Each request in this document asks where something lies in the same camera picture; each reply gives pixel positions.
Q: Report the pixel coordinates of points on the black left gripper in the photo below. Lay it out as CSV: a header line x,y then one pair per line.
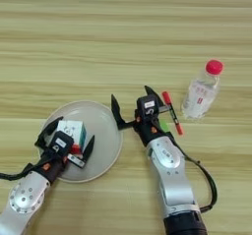
x,y
52,166

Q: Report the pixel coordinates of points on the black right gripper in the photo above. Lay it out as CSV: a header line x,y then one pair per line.
x,y
149,132

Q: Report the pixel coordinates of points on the colourful puzzle cube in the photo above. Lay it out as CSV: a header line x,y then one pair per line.
x,y
74,130

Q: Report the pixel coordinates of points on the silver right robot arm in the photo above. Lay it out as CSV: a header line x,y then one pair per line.
x,y
174,180

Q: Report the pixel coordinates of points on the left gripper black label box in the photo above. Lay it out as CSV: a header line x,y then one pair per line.
x,y
61,142

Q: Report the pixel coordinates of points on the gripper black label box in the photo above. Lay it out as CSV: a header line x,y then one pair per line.
x,y
61,142
147,105

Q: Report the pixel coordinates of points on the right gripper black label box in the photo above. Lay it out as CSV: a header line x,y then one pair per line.
x,y
147,105

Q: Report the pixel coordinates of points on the round white plate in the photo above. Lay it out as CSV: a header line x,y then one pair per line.
x,y
101,137

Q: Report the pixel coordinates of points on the red black marker pen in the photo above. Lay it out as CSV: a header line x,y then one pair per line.
x,y
173,114

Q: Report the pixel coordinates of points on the clear bottle red cap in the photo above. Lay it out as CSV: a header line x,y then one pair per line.
x,y
201,98

